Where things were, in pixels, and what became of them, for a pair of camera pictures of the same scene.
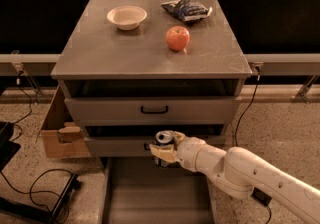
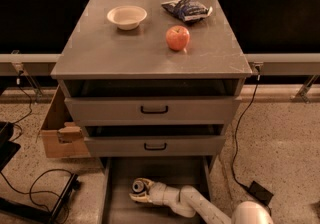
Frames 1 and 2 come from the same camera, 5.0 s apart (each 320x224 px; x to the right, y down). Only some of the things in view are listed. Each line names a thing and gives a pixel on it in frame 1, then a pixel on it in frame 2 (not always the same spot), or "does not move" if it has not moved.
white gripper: x=187 y=151 -> x=158 y=191
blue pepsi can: x=162 y=138 -> x=138 y=186
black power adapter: x=261 y=196 does not move
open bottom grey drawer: x=135 y=190 does not move
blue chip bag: x=186 y=9 does not move
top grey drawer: x=153 y=110 does not move
